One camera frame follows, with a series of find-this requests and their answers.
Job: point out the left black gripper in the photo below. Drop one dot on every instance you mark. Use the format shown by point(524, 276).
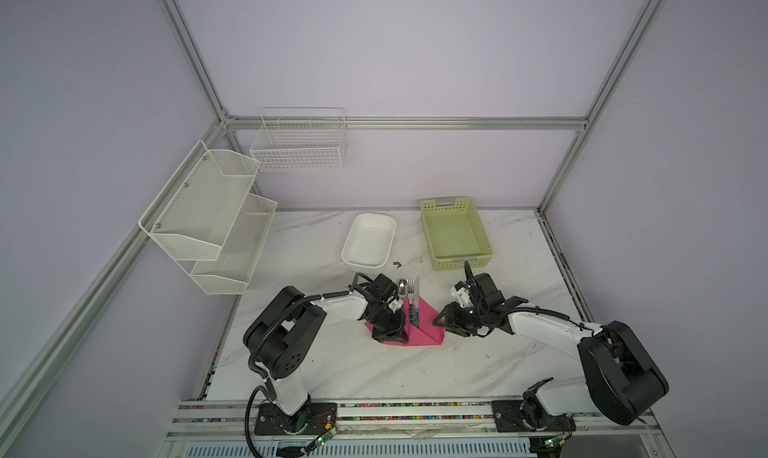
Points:
point(394, 334)

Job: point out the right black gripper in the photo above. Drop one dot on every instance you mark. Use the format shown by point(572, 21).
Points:
point(452, 318)

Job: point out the spoon with teal handle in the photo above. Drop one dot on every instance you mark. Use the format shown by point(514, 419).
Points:
point(402, 289)

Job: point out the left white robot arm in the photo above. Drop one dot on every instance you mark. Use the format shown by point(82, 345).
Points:
point(280, 338)

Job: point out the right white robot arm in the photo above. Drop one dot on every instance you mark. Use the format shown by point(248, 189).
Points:
point(619, 379)

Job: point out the green perforated plastic basket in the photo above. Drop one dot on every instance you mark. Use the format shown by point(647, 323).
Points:
point(454, 233)

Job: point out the white plastic tray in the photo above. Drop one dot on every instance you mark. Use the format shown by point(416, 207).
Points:
point(369, 241)

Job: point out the white mesh lower shelf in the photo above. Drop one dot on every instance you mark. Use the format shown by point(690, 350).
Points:
point(232, 272)

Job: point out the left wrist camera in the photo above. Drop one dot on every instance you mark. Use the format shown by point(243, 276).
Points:
point(396, 304)

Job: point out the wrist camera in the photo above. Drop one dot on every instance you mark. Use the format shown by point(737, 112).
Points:
point(462, 295)
point(396, 304)

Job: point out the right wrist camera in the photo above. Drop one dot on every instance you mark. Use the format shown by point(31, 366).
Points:
point(462, 295)

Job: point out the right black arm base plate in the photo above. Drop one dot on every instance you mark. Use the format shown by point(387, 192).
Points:
point(518, 415)

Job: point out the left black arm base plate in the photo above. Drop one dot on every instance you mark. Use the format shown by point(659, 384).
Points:
point(310, 420)

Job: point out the white wire wall basket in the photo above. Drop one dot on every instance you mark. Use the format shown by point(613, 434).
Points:
point(301, 139)

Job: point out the aluminium front rail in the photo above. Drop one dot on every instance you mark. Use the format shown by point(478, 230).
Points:
point(419, 419)

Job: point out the aluminium frame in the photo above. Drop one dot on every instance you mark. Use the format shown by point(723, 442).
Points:
point(97, 105)

